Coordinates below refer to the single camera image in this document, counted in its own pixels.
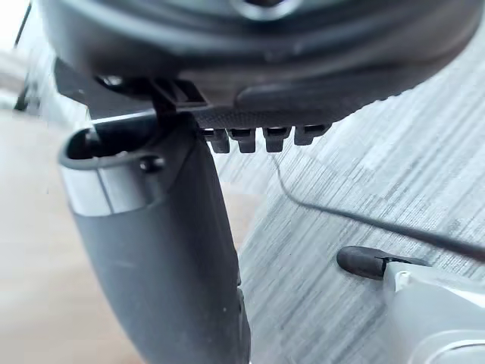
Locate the dark furniture leg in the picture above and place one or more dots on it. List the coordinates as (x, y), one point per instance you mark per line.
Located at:
(22, 57)

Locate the dark robot foot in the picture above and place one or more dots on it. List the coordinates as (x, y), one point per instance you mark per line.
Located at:
(362, 261)

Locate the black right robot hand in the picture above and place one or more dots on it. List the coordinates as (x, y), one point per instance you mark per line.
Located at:
(159, 242)

